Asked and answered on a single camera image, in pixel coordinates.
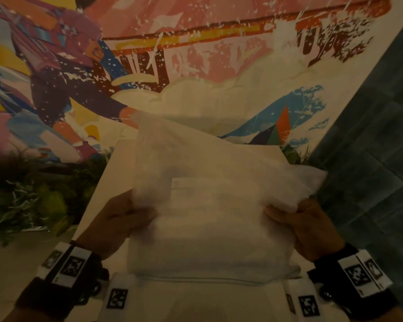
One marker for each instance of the black wrist marker rig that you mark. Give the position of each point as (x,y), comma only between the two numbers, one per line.
(356,276)
(69,268)

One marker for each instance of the person's right thumb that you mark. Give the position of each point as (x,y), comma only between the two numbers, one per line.
(281,213)

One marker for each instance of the person's right hand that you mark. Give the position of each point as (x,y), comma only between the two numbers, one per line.
(314,231)

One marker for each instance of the white fabric sheet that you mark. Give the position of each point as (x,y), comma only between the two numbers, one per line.
(208,204)

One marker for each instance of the person's left forearm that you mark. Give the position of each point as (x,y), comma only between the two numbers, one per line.
(23,315)

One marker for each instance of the person's left hand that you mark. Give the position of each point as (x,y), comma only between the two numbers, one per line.
(109,224)

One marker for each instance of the black left wrist marker rig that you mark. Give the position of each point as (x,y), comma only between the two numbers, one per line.
(69,268)

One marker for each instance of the person's right forearm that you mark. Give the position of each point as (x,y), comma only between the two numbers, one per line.
(398,315)

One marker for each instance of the green leafy plants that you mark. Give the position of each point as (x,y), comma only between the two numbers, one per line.
(33,197)

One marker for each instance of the colourful wall mural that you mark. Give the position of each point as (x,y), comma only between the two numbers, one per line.
(201,63)

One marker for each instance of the person's left thumb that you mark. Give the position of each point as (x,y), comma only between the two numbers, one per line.
(141,218)

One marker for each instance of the black right wrist marker rig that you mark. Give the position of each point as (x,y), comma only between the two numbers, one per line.
(356,276)

